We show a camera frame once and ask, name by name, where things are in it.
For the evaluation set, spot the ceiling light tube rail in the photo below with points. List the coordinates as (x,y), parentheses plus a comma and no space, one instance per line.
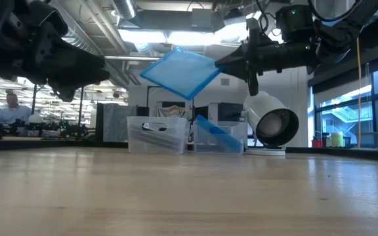
(133,58)

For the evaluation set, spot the silver ventilation duct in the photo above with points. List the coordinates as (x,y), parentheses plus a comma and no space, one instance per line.
(125,8)

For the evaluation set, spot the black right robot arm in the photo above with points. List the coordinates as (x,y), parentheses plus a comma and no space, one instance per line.
(340,29)

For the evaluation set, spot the person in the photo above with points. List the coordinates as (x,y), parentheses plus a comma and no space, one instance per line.
(13,113)

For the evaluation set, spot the yellow-green container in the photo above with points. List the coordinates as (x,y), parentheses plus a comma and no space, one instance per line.
(336,140)

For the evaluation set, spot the black table frame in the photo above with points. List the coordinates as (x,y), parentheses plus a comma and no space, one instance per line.
(61,144)

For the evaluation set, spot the clear plastic bin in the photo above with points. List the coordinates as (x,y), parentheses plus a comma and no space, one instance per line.
(238,131)
(179,123)

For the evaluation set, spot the black rectangular stand frame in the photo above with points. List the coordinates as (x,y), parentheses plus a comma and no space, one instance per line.
(159,87)

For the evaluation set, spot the black distant station frame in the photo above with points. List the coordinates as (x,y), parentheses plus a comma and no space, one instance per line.
(81,108)

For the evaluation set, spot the beige crumpled cloth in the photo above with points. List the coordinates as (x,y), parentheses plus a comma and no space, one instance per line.
(174,112)

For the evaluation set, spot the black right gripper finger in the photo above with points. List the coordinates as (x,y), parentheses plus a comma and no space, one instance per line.
(239,72)
(238,57)

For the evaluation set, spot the red container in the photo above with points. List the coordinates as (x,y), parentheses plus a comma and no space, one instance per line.
(317,143)

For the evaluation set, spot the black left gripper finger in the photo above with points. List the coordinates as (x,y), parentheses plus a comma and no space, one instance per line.
(71,85)
(77,60)

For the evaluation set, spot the grey fabric partition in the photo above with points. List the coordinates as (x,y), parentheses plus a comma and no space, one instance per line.
(115,124)

